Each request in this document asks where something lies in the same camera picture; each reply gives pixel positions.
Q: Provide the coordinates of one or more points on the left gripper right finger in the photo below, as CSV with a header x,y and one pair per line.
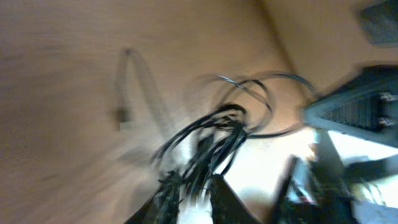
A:
x,y
226,206

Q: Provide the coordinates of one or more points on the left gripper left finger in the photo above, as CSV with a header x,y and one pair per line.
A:
x,y
163,206

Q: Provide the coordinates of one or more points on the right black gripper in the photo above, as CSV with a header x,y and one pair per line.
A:
x,y
364,107

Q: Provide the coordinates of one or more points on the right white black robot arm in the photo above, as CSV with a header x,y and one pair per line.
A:
x,y
340,185

